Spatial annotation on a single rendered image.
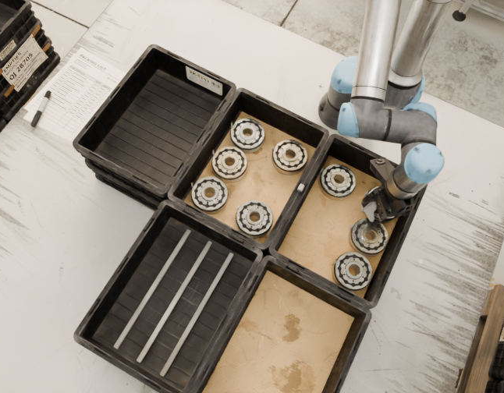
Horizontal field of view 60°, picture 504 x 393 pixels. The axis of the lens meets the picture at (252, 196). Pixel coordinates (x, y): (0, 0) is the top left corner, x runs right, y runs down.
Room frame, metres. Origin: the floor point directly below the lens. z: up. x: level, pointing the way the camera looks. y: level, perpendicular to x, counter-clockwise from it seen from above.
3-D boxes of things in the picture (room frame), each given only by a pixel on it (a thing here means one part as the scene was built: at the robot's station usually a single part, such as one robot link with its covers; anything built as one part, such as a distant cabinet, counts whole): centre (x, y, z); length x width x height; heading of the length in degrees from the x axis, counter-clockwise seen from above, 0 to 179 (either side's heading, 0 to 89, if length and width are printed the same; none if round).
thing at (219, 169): (0.53, 0.08, 0.86); 0.10 x 0.10 x 0.01
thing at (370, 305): (0.41, -0.27, 0.92); 0.40 x 0.30 x 0.02; 160
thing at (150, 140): (0.61, 0.30, 0.87); 0.40 x 0.30 x 0.11; 160
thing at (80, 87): (0.77, 0.65, 0.70); 0.33 x 0.23 x 0.01; 161
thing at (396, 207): (0.45, -0.35, 0.99); 0.09 x 0.08 x 0.12; 24
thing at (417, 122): (0.56, -0.34, 1.15); 0.11 x 0.11 x 0.08; 89
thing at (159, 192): (0.61, 0.30, 0.92); 0.40 x 0.30 x 0.02; 160
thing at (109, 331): (0.13, 0.15, 0.87); 0.40 x 0.30 x 0.11; 160
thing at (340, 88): (0.84, -0.25, 0.90); 0.13 x 0.12 x 0.14; 89
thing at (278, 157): (0.59, -0.09, 0.86); 0.10 x 0.10 x 0.01
